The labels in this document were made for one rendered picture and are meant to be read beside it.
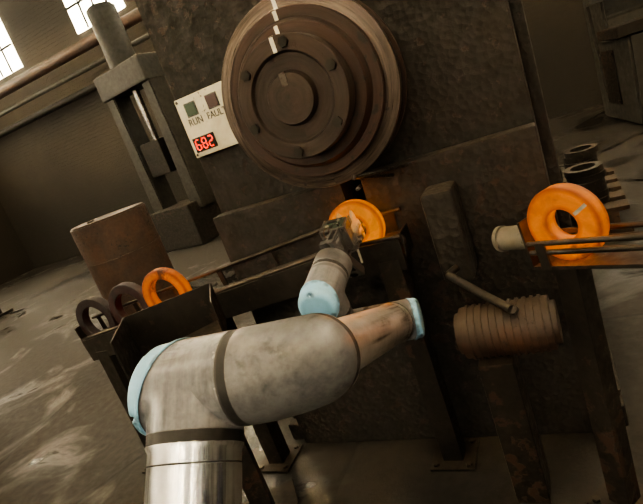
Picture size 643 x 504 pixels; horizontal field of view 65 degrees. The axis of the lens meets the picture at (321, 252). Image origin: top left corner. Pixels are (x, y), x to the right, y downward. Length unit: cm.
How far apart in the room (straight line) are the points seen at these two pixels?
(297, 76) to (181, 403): 80
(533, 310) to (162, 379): 82
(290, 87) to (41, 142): 1025
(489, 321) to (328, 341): 65
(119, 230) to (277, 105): 286
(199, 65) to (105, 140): 861
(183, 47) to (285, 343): 119
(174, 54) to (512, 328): 120
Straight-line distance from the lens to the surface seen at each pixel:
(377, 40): 123
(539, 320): 119
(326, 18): 125
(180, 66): 165
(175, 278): 170
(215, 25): 157
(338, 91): 118
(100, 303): 198
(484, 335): 120
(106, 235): 397
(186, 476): 61
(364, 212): 134
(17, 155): 1192
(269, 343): 58
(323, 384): 60
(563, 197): 107
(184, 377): 62
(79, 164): 1077
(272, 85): 123
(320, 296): 106
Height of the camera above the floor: 107
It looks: 15 degrees down
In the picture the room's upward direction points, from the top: 20 degrees counter-clockwise
